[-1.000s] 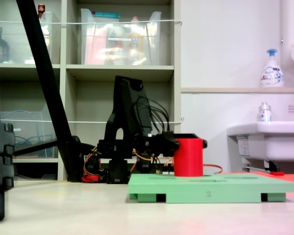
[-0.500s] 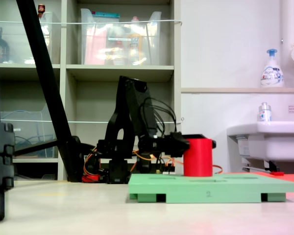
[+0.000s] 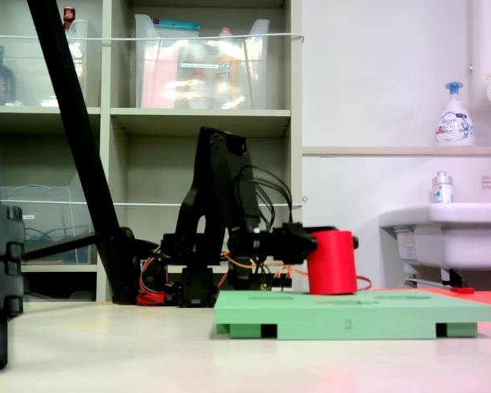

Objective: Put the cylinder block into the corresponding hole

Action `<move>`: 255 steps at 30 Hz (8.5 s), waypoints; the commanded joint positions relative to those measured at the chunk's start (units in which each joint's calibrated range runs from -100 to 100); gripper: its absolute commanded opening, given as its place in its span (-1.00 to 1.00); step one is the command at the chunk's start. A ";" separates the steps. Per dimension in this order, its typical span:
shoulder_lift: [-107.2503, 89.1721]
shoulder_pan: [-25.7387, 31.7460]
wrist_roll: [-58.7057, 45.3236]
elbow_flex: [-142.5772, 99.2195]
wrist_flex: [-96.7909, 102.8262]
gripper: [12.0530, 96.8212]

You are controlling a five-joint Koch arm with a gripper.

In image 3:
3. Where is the beige shelf unit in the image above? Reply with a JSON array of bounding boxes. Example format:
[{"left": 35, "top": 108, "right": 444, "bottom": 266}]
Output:
[{"left": 0, "top": 0, "right": 304, "bottom": 305}]

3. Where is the black twin cable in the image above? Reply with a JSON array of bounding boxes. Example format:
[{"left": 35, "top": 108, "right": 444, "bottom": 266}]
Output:
[{"left": 233, "top": 165, "right": 295, "bottom": 231}]

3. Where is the white blue soap pump bottle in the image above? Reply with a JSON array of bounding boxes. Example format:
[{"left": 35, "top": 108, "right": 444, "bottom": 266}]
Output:
[{"left": 434, "top": 80, "right": 476, "bottom": 148}]

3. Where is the green shape-hole board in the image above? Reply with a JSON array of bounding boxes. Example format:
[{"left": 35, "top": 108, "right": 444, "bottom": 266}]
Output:
[{"left": 213, "top": 290, "right": 491, "bottom": 341}]

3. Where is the dark glass bottle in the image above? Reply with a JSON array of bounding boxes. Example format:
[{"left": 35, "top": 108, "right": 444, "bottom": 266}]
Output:
[{"left": 0, "top": 43, "right": 17, "bottom": 107}]

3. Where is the circuit board with wires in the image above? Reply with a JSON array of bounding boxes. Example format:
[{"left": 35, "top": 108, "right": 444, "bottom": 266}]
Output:
[{"left": 260, "top": 273, "right": 295, "bottom": 293}]

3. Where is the clear box with cables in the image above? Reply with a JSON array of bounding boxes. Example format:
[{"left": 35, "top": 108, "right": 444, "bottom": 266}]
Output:
[{"left": 0, "top": 171, "right": 98, "bottom": 265}]

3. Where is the clear bin with packages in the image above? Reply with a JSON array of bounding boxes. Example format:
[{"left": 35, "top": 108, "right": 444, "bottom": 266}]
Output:
[{"left": 133, "top": 13, "right": 272, "bottom": 111}]

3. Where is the orange labelled bottle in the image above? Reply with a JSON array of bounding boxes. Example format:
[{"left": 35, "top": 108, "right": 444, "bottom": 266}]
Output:
[{"left": 211, "top": 26, "right": 243, "bottom": 109}]

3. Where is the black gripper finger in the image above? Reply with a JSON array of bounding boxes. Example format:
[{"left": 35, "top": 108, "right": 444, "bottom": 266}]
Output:
[
  {"left": 306, "top": 224, "right": 360, "bottom": 251},
  {"left": 283, "top": 222, "right": 319, "bottom": 265}
]

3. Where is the small clear sanitizer bottle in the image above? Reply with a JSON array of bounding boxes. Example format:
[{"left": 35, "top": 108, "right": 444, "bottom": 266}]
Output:
[{"left": 429, "top": 170, "right": 456, "bottom": 205}]

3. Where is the clear bin with bottles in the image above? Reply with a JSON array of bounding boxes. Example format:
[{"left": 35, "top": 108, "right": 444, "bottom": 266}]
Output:
[{"left": 0, "top": 18, "right": 90, "bottom": 109}]

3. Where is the pink package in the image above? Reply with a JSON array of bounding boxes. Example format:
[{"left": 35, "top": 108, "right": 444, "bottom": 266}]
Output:
[{"left": 140, "top": 43, "right": 180, "bottom": 110}]

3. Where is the red base mount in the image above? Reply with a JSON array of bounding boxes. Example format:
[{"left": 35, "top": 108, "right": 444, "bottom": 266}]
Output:
[{"left": 136, "top": 287, "right": 168, "bottom": 306}]

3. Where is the red cylinder block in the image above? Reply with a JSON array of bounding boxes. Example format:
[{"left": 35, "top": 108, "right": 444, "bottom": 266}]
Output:
[{"left": 306, "top": 229, "right": 359, "bottom": 296}]

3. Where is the white pipe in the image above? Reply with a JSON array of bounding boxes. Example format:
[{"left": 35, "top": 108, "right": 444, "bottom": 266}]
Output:
[{"left": 467, "top": 0, "right": 491, "bottom": 147}]

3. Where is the white sink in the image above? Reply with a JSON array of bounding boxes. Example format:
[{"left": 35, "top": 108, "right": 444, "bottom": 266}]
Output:
[{"left": 377, "top": 201, "right": 491, "bottom": 288}]

